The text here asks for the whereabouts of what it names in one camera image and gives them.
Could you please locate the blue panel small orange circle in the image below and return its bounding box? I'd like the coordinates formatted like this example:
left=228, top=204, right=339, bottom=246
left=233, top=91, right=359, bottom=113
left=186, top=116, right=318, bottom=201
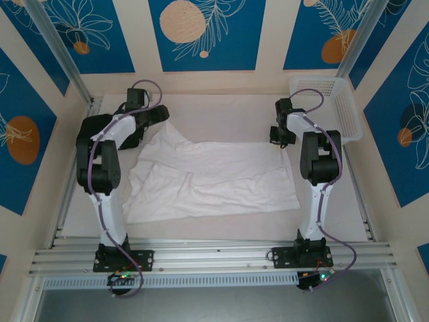
left=42, top=0, right=136, bottom=75

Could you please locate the short aluminium frame leg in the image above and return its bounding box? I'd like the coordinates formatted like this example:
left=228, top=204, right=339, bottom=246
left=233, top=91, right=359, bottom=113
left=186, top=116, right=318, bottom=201
left=380, top=268, right=415, bottom=322
left=16, top=276, right=46, bottom=322

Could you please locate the blue panel dark circle leaf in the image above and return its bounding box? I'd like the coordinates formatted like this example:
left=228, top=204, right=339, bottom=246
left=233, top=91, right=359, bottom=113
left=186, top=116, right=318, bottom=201
left=363, top=23, right=429, bottom=209

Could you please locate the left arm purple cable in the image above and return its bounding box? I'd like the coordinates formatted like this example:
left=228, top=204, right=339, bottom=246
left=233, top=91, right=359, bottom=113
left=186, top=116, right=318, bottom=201
left=87, top=79, right=164, bottom=299

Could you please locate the white perforated plastic basket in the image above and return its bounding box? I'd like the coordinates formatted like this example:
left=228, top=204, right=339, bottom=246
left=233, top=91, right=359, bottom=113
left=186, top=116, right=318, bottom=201
left=288, top=76, right=365, bottom=144

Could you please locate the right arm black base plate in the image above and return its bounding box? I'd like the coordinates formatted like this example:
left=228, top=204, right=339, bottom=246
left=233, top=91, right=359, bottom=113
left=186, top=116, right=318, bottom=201
left=270, top=246, right=334, bottom=269

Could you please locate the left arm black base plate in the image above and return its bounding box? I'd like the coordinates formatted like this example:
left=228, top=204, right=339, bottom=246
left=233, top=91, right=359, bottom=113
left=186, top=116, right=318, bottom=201
left=93, top=250, right=155, bottom=272

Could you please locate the wide aluminium base frame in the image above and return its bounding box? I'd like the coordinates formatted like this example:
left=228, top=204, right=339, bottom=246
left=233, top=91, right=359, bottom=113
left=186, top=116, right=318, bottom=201
left=28, top=236, right=400, bottom=278

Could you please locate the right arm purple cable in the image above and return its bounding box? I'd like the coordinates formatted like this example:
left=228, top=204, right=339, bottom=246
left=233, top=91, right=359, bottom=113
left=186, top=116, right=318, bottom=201
left=288, top=89, right=358, bottom=292

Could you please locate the blue panel peach circle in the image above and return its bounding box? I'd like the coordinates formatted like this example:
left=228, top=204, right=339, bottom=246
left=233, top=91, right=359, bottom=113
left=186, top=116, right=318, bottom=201
left=148, top=0, right=267, bottom=72

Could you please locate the white slotted cable duct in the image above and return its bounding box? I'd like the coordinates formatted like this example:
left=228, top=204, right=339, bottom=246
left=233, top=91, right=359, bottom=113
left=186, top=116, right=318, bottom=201
left=42, top=271, right=301, bottom=290

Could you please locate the blue floral wall panel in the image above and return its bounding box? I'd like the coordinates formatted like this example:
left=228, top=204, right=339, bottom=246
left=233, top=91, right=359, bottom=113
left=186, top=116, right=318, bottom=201
left=0, top=0, right=70, bottom=97
left=348, top=0, right=413, bottom=90

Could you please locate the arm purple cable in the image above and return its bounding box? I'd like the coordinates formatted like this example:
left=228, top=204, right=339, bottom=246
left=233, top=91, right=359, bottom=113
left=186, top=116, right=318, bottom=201
left=87, top=79, right=164, bottom=299
left=288, top=89, right=358, bottom=292

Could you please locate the blue panel large orange circle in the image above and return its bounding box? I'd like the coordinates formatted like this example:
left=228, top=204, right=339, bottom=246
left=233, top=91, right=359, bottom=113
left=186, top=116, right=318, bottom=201
left=0, top=46, right=58, bottom=216

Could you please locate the white t-shirt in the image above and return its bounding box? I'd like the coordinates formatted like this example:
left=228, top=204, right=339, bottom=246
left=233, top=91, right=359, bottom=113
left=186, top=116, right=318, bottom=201
left=121, top=120, right=302, bottom=225

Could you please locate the tall aluminium post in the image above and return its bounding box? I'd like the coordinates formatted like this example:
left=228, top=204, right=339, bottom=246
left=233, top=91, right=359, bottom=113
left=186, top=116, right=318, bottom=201
left=336, top=0, right=386, bottom=80
left=25, top=0, right=95, bottom=105

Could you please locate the blue panel fern orange circle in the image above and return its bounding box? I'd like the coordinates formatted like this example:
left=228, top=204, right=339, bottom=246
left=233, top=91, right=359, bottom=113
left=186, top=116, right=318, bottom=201
left=283, top=0, right=369, bottom=71

